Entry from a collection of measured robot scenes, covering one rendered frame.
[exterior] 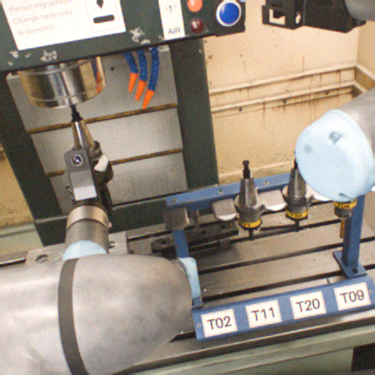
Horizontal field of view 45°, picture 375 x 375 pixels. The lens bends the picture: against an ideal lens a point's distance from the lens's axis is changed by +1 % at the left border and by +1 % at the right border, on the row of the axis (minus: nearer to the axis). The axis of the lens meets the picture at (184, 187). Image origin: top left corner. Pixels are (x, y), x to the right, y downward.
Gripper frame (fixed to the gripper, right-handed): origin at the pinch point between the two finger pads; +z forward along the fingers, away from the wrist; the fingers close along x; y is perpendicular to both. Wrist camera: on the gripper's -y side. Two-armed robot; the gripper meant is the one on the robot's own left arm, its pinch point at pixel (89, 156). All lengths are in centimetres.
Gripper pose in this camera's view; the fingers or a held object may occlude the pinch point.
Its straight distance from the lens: 103.5
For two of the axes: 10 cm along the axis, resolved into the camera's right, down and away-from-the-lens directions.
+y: 1.3, 8.0, 5.8
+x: 9.8, -1.9, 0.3
